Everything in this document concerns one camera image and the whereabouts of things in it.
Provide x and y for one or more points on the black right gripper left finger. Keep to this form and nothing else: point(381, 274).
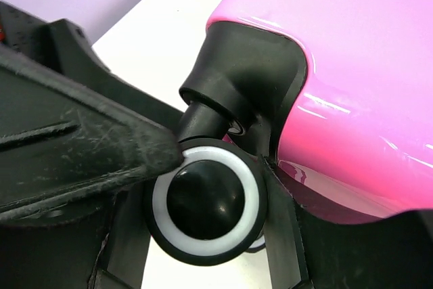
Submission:
point(100, 242)

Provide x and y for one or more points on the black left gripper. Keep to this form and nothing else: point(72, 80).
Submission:
point(60, 141)

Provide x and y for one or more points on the pink hard-shell suitcase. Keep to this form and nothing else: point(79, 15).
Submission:
point(336, 93)

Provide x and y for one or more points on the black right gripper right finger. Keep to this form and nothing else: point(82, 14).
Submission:
point(313, 242)

